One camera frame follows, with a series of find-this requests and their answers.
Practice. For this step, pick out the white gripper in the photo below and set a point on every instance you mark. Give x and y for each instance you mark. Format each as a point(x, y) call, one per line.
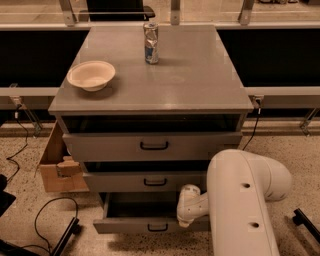
point(184, 214)

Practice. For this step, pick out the grey bottom drawer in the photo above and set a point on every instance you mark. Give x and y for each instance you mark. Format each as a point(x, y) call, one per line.
point(143, 212)

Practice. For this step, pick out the grey drawer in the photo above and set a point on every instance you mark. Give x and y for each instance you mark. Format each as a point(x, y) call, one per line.
point(143, 212)
point(126, 147)
point(162, 181)

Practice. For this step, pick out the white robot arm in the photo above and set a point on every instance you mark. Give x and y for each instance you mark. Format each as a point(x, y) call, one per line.
point(239, 184)

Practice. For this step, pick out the grey middle drawer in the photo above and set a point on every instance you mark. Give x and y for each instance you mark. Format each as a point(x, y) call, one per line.
point(162, 181)

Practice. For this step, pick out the grey top drawer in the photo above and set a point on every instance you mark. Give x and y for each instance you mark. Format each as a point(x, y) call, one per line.
point(126, 147)

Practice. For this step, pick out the grey drawer cabinet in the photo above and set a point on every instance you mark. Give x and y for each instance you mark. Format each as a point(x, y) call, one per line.
point(192, 88)

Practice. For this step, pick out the black stand leg right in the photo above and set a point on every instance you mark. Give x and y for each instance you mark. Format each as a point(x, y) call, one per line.
point(300, 218)

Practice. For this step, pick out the black stand leg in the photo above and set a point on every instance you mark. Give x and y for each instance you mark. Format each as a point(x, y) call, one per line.
point(8, 249)
point(300, 218)

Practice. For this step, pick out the brown cardboard box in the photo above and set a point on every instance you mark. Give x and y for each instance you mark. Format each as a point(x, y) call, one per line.
point(59, 172)

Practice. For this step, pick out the crushed silver blue can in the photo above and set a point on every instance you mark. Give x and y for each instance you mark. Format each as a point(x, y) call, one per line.
point(151, 42)

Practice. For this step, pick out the white paper bowl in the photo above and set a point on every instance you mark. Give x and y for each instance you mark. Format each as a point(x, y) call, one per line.
point(91, 75)

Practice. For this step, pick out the black stand leg left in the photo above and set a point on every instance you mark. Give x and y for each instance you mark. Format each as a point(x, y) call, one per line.
point(8, 249)

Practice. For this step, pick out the black object left edge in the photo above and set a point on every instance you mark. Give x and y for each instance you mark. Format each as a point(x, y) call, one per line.
point(6, 199)

